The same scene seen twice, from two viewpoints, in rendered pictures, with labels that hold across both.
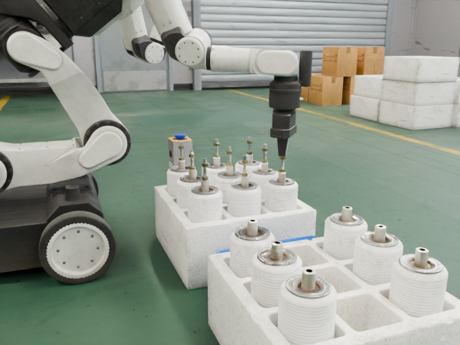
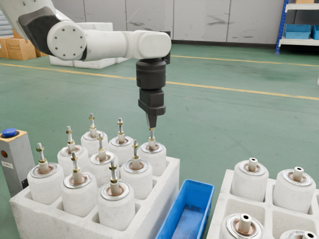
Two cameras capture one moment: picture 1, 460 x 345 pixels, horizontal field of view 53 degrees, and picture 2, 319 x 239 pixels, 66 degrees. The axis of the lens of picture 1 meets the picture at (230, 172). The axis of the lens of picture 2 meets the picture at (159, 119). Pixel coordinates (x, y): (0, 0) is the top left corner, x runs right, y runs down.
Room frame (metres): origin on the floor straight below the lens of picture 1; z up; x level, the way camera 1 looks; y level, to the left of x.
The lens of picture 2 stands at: (0.78, 0.36, 0.67)
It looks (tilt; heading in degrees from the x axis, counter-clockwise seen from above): 24 degrees down; 314
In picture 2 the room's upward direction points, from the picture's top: straight up
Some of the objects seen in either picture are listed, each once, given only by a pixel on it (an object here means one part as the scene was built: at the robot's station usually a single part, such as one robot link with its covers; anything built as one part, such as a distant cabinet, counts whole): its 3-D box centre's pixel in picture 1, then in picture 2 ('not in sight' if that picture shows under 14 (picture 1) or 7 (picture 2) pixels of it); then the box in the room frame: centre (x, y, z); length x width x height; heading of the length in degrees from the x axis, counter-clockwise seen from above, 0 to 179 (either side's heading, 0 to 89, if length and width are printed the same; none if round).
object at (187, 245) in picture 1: (228, 224); (107, 198); (1.36, 0.00, 0.09); 0.39 x 0.39 x 0.18; 21
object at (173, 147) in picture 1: (181, 181); (21, 175); (1.60, 0.18, 0.16); 0.07 x 0.07 x 0.31; 21
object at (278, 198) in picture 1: (280, 211); (152, 170); (1.29, -0.15, 0.16); 0.10 x 0.10 x 0.18
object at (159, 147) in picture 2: (281, 181); (152, 147); (1.29, -0.15, 0.25); 0.08 x 0.08 x 0.01
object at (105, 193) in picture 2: (205, 190); (115, 190); (1.21, 0.07, 0.25); 0.08 x 0.08 x 0.01
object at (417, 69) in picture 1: (419, 68); (91, 30); (3.75, -1.50, 0.45); 0.39 x 0.39 x 0.18; 21
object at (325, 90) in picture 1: (325, 90); (21, 48); (5.05, -1.03, 0.15); 0.30 x 0.24 x 0.30; 19
